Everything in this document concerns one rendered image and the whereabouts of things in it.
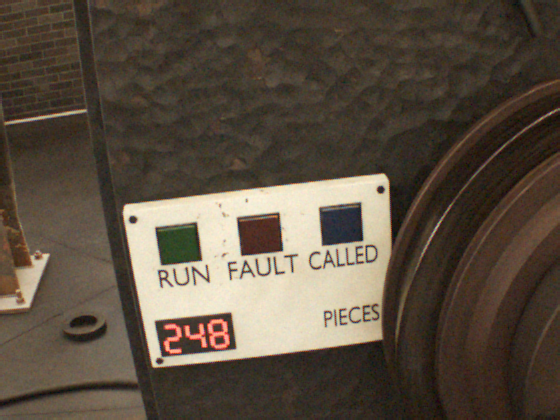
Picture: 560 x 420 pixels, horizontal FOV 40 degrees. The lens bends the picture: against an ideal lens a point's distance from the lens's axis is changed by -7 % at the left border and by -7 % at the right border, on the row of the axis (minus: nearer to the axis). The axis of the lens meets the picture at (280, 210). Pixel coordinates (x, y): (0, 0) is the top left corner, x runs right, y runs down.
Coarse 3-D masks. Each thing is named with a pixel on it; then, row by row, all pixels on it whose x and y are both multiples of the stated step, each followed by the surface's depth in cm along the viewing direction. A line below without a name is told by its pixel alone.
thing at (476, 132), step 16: (528, 96) 70; (496, 112) 71; (512, 112) 71; (480, 128) 71; (464, 144) 71; (448, 160) 72; (432, 176) 72; (432, 192) 73; (416, 208) 73; (416, 224) 74; (400, 240) 74; (400, 256) 75; (384, 288) 76; (384, 304) 76; (384, 320) 77; (384, 336) 78; (384, 352) 79
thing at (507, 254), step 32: (512, 192) 66; (544, 192) 65; (512, 224) 65; (544, 224) 64; (480, 256) 66; (512, 256) 66; (544, 256) 65; (448, 288) 69; (480, 288) 67; (512, 288) 65; (448, 320) 68; (480, 320) 68; (512, 320) 67; (448, 352) 69; (480, 352) 68; (448, 384) 71; (480, 384) 69; (448, 416) 72; (480, 416) 71; (512, 416) 70
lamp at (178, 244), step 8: (160, 232) 78; (168, 232) 78; (176, 232) 79; (184, 232) 79; (192, 232) 79; (160, 240) 79; (168, 240) 79; (176, 240) 79; (184, 240) 79; (192, 240) 79; (168, 248) 79; (176, 248) 79; (184, 248) 79; (192, 248) 79; (168, 256) 79; (176, 256) 79; (184, 256) 79; (192, 256) 80
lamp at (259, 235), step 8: (272, 216) 79; (240, 224) 79; (248, 224) 79; (256, 224) 79; (264, 224) 79; (272, 224) 79; (248, 232) 79; (256, 232) 79; (264, 232) 79; (272, 232) 79; (248, 240) 79; (256, 240) 80; (264, 240) 80; (272, 240) 80; (248, 248) 80; (256, 248) 80; (264, 248) 80; (272, 248) 80
